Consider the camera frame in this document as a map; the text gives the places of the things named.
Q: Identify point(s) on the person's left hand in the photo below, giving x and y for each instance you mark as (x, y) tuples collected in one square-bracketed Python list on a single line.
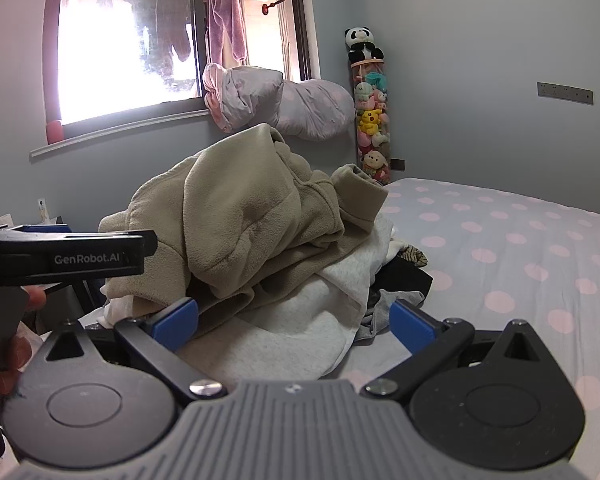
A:
[(35, 297)]

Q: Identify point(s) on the light grey sweatshirt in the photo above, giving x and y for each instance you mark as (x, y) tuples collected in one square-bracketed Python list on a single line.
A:
[(290, 320)]

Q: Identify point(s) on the panda plush toy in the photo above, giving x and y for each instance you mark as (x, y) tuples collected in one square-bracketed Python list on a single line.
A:
[(362, 45)]

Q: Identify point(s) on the black garment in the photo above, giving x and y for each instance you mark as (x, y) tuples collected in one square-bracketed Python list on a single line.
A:
[(405, 280)]

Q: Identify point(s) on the white garment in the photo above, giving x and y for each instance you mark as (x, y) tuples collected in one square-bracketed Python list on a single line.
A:
[(392, 247)]

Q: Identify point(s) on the dark framed window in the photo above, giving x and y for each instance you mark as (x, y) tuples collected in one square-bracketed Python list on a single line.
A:
[(105, 60)]

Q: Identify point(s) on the tiger striped cloth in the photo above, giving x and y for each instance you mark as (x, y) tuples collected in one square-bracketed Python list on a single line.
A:
[(414, 256)]

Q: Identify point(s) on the small white device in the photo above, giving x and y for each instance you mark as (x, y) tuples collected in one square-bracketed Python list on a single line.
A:
[(42, 210)]

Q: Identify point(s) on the pink bundled duvet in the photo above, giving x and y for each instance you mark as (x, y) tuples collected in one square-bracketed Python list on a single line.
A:
[(300, 107)]

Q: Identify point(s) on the clear tube of plush toys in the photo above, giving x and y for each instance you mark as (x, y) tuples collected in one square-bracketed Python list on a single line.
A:
[(372, 120)]

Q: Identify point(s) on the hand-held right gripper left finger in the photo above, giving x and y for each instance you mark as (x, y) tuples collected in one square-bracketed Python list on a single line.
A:
[(175, 327)]

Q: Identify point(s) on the small black wall socket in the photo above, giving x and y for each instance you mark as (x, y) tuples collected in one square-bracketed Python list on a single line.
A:
[(397, 164)]

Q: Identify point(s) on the grey garment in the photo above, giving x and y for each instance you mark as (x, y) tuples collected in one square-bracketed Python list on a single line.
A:
[(375, 317)]

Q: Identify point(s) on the polka dot bed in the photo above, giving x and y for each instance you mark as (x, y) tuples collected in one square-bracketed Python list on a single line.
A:
[(480, 260)]

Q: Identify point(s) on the beige fleece jacket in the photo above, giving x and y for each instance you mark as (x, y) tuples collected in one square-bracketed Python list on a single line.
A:
[(240, 210)]

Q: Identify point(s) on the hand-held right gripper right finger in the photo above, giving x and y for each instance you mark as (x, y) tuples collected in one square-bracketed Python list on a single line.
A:
[(410, 327)]

